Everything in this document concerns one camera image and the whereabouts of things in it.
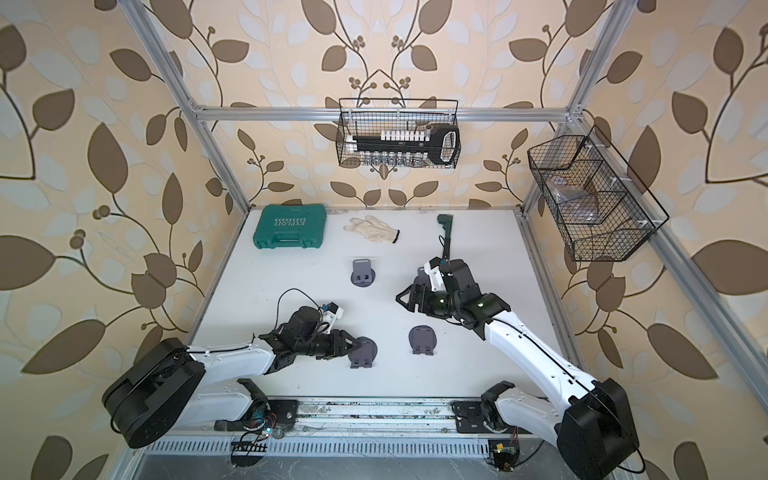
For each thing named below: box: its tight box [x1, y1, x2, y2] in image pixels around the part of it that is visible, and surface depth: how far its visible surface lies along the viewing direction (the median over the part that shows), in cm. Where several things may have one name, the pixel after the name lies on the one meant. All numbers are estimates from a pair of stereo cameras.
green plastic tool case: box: [253, 204, 328, 249], surface depth 112 cm
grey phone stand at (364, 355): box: [348, 336, 378, 369], surface depth 85 cm
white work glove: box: [343, 215, 400, 243], surface depth 115 cm
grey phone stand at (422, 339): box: [408, 325, 437, 355], surface depth 88 cm
